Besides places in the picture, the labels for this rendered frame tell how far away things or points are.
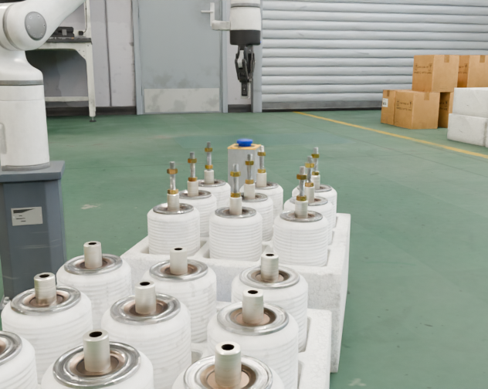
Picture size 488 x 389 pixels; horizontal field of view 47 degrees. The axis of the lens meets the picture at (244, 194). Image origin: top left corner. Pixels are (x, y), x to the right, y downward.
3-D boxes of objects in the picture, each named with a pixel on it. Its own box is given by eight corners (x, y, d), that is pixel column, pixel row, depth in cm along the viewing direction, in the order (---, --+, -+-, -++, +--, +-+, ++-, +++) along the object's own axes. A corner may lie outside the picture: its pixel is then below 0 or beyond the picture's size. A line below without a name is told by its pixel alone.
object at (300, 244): (319, 327, 96) (323, 226, 92) (266, 319, 99) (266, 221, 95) (330, 306, 105) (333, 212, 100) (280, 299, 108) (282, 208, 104)
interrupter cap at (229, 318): (208, 334, 55) (208, 328, 55) (225, 303, 63) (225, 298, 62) (284, 341, 54) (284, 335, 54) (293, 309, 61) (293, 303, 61)
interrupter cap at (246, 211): (221, 208, 105) (221, 204, 104) (260, 211, 103) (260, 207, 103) (209, 218, 97) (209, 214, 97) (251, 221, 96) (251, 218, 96)
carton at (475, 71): (492, 91, 471) (496, 55, 465) (466, 91, 467) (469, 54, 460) (471, 89, 500) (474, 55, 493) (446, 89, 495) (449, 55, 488)
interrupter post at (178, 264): (167, 275, 71) (166, 251, 70) (173, 269, 73) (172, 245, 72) (184, 277, 70) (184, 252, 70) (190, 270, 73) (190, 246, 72)
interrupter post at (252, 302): (238, 325, 57) (238, 295, 57) (243, 315, 60) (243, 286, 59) (262, 327, 57) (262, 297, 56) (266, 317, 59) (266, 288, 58)
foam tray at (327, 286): (123, 349, 103) (118, 256, 99) (189, 274, 140) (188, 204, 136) (337, 373, 94) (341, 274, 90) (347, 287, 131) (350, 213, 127)
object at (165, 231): (211, 302, 106) (209, 211, 102) (166, 316, 100) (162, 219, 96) (184, 287, 113) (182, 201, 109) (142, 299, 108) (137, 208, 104)
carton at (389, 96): (409, 121, 522) (411, 89, 515) (423, 124, 499) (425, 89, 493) (380, 122, 516) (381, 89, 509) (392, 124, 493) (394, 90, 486)
